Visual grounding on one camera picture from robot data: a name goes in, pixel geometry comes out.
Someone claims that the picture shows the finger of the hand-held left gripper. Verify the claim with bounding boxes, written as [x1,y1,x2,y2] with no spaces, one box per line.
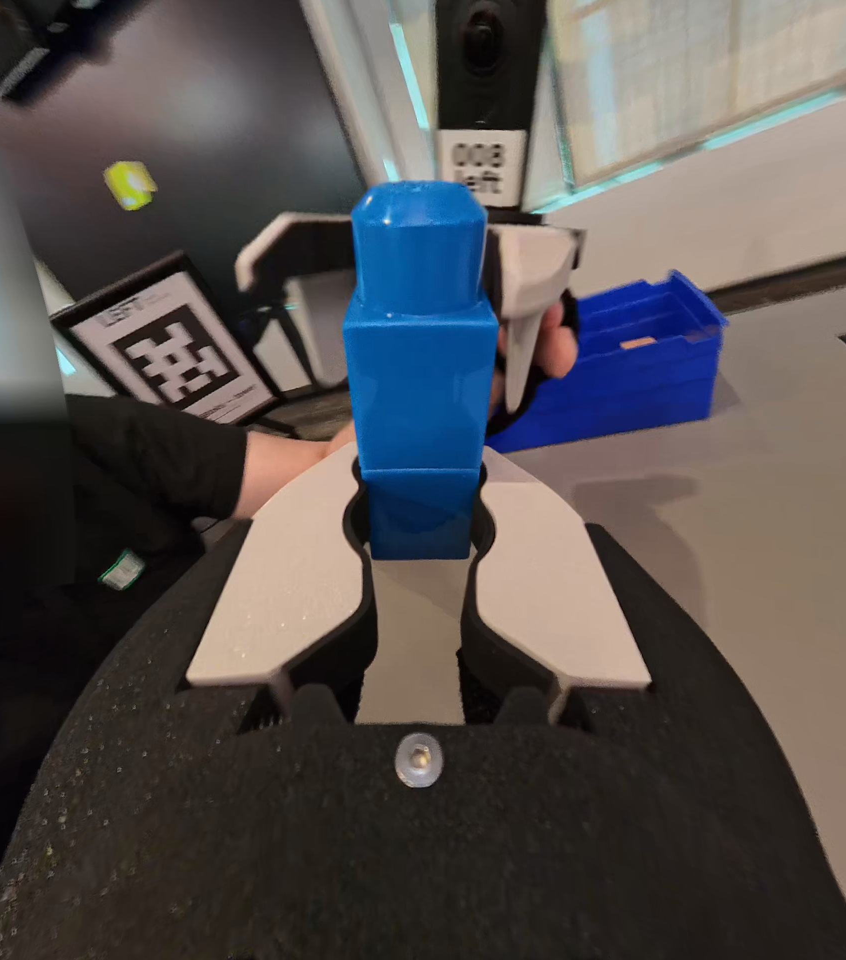
[483,223,587,320]
[234,211,356,295]

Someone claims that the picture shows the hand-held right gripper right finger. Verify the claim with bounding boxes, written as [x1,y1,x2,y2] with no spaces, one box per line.
[461,448,653,723]

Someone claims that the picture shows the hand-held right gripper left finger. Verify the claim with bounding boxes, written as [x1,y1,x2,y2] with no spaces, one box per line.
[186,441,380,715]

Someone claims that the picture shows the blue toy block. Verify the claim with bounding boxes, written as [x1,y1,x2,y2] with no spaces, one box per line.
[357,466,485,562]
[342,180,500,474]

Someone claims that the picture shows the blue plastic bin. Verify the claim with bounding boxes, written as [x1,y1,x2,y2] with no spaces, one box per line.
[484,270,729,456]

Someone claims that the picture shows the person's left forearm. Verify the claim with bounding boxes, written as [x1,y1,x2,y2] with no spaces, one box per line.
[231,423,358,520]

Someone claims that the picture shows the person's left hand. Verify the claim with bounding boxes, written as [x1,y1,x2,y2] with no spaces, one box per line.
[534,313,581,381]

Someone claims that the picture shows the framed marker sign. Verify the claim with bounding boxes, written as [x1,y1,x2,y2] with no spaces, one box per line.
[50,251,283,430]

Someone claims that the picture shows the yellow green sticker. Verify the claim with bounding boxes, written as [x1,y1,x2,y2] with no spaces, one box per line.
[102,159,159,213]

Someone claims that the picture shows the green white tag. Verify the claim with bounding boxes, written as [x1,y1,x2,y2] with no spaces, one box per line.
[98,549,148,592]

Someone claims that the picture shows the window with blinds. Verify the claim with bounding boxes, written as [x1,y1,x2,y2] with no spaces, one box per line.
[543,0,846,192]

